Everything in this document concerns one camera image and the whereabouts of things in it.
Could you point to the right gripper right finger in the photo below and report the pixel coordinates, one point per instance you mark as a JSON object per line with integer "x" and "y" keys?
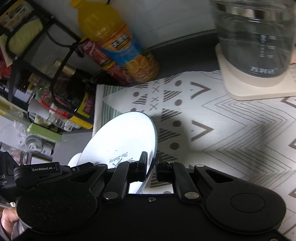
{"x": 177, "y": 175}

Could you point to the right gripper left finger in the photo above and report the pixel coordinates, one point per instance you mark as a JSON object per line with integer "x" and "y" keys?
{"x": 126, "y": 173}

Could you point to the white plate Bakery print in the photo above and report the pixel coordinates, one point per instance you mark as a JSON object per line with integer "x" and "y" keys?
{"x": 122, "y": 139}

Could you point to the white plate Sweet print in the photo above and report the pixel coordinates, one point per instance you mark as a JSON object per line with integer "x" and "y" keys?
{"x": 74, "y": 160}

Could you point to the person's left hand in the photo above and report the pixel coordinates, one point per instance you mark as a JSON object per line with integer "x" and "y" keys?
{"x": 11, "y": 226}

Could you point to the green carton box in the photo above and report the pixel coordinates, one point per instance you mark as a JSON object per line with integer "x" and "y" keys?
{"x": 44, "y": 133}

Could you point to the patterned table cloth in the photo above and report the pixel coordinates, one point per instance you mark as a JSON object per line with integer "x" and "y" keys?
{"x": 198, "y": 122}

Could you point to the soy sauce jug yellow label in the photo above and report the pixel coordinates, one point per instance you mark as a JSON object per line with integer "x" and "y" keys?
{"x": 70, "y": 101}

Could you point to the red drink can lower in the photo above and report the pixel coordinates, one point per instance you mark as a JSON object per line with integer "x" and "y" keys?
{"x": 120, "y": 74}

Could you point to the red drink can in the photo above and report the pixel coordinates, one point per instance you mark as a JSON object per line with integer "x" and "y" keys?
{"x": 92, "y": 50}
{"x": 120, "y": 74}

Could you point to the cream kettle base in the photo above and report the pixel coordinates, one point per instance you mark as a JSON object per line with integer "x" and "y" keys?
{"x": 241, "y": 86}

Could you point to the red drink can upper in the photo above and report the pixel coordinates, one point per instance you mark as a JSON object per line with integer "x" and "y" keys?
{"x": 92, "y": 50}

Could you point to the black metal shelf rack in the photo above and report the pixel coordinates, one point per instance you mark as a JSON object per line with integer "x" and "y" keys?
{"x": 54, "y": 41}

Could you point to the orange juice bottle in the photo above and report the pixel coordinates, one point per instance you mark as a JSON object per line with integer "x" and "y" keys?
{"x": 102, "y": 24}

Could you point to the glass electric kettle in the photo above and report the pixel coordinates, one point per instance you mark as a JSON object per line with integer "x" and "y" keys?
{"x": 256, "y": 37}

